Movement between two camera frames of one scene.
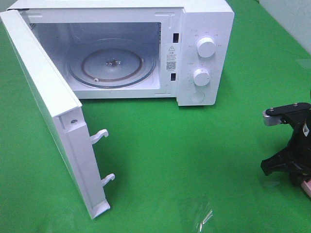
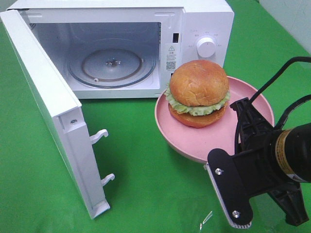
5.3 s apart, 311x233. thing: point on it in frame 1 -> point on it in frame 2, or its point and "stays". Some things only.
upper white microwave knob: [206, 47] stays
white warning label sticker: [171, 57] stays
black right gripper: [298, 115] -> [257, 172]
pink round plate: [306, 186] -> [196, 143]
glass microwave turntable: [112, 63] stays
